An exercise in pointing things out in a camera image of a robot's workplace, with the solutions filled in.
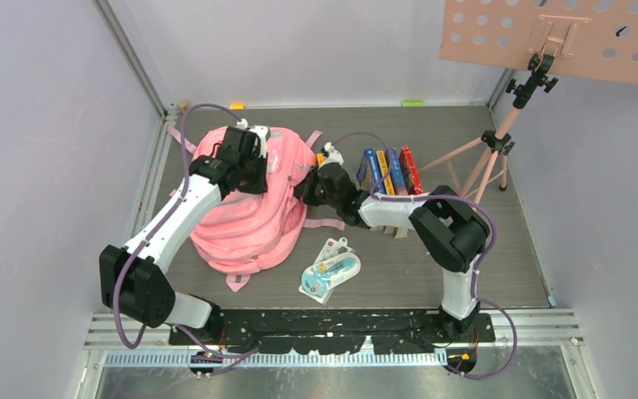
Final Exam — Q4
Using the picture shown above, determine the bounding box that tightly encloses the dark blue book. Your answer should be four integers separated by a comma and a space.
356, 148, 386, 195

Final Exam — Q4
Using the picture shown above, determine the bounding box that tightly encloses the yellow spine book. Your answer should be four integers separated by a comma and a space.
375, 150, 403, 237

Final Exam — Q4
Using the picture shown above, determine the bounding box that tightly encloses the blue orange Jane Eyre book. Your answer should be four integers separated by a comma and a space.
385, 147, 415, 240

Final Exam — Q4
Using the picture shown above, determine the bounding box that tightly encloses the pink student backpack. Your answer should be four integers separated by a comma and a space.
190, 127, 345, 292

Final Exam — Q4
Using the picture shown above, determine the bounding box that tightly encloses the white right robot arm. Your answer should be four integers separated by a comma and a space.
294, 144, 496, 342

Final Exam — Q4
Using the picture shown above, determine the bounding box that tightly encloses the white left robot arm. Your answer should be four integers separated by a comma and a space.
99, 126, 271, 344

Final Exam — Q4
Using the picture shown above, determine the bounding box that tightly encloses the white red stationery pack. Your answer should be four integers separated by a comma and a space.
298, 237, 355, 305

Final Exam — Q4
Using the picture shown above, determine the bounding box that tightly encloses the blue correction tape pack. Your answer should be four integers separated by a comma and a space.
300, 253, 361, 296

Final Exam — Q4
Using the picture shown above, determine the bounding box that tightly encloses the green tape marker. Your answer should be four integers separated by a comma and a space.
400, 100, 425, 107

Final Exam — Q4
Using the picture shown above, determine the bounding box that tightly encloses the pink music stand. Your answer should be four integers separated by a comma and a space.
439, 1, 638, 202

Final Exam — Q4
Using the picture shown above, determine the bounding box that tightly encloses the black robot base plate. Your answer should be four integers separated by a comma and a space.
167, 308, 496, 357

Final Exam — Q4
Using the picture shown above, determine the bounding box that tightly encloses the aluminium frame rail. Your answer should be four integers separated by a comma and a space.
84, 308, 586, 368

